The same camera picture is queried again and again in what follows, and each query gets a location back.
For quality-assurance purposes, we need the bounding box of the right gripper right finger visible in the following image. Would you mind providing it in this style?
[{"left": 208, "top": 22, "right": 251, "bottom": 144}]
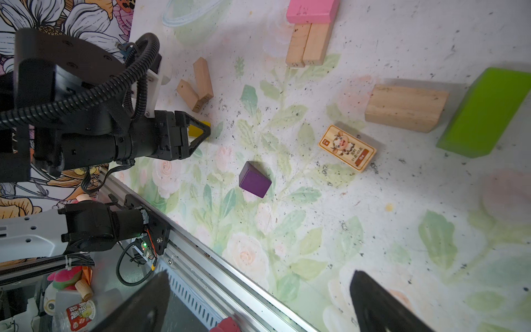
[{"left": 349, "top": 271, "right": 432, "bottom": 331}]

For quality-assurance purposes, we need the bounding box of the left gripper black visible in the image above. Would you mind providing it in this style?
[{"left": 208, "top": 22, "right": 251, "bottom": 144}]
[{"left": 1, "top": 28, "right": 211, "bottom": 183}]

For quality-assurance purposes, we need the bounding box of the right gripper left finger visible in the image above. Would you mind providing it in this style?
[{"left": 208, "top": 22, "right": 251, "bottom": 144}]
[{"left": 91, "top": 271, "right": 171, "bottom": 332}]

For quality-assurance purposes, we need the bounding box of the yellow wood block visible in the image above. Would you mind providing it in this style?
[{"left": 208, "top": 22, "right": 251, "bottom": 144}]
[{"left": 188, "top": 121, "right": 211, "bottom": 138}]

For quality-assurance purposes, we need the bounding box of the pink wood block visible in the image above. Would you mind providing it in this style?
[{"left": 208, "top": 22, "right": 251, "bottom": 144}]
[{"left": 286, "top": 0, "right": 340, "bottom": 24}]

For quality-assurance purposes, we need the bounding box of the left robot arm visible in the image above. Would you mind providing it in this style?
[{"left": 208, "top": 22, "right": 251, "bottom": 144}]
[{"left": 1, "top": 28, "right": 210, "bottom": 262}]

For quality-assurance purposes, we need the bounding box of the plain wood block numbered 31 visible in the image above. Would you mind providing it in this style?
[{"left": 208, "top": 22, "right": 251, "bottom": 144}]
[{"left": 176, "top": 80, "right": 203, "bottom": 113}]

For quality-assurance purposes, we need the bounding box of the plain wood block numbered 11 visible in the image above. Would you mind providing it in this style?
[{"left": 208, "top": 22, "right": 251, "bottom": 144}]
[{"left": 194, "top": 58, "right": 214, "bottom": 103}]

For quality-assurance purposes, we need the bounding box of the purple wood block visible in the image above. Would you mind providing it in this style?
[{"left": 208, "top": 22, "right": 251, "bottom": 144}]
[{"left": 239, "top": 162, "right": 272, "bottom": 198}]

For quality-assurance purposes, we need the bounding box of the cartoon printed wood block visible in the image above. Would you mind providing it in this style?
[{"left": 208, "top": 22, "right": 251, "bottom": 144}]
[{"left": 318, "top": 125, "right": 377, "bottom": 172}]

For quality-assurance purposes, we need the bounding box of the wide plain wood block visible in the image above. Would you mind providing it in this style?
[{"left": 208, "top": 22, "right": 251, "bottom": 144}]
[{"left": 365, "top": 84, "right": 449, "bottom": 133}]

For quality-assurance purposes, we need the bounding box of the green wood block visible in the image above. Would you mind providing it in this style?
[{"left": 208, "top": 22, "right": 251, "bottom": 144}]
[{"left": 436, "top": 67, "right": 530, "bottom": 159}]

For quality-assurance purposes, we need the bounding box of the small snack packet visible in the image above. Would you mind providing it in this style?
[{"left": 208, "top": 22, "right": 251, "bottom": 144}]
[{"left": 52, "top": 300, "right": 97, "bottom": 332}]

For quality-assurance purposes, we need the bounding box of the plush doll toy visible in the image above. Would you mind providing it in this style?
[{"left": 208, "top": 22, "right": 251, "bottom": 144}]
[{"left": 43, "top": 266, "right": 93, "bottom": 316}]

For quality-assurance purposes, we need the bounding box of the small red pink toy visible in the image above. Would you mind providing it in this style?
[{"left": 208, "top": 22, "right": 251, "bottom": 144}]
[{"left": 209, "top": 317, "right": 241, "bottom": 332}]

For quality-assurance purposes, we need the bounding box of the aluminium mounting rail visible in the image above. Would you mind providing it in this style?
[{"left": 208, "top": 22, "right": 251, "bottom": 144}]
[{"left": 97, "top": 172, "right": 320, "bottom": 332}]

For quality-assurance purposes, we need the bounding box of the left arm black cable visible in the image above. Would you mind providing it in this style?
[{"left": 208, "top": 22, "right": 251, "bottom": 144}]
[{"left": 0, "top": 32, "right": 162, "bottom": 129}]

